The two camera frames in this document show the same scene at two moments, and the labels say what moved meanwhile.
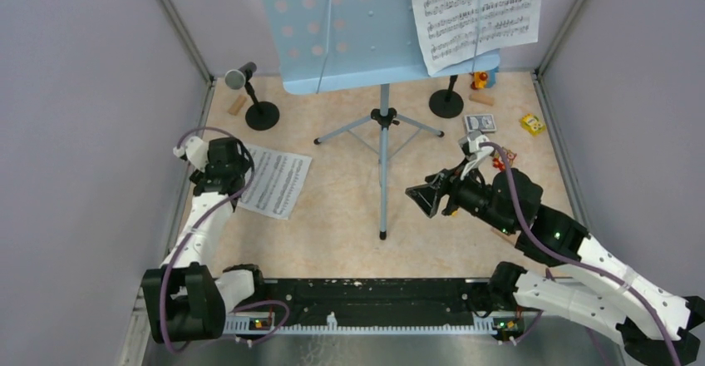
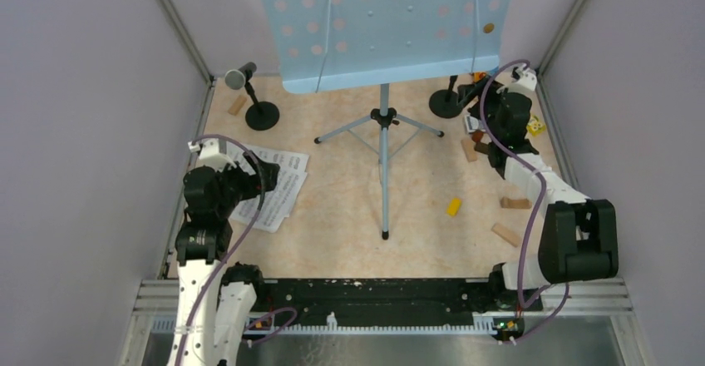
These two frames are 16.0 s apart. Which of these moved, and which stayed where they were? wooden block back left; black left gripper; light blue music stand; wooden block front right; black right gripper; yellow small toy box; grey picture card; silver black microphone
Moved: black left gripper; black right gripper
Stayed: grey picture card; silver black microphone; light blue music stand; yellow small toy box; wooden block back left; wooden block front right
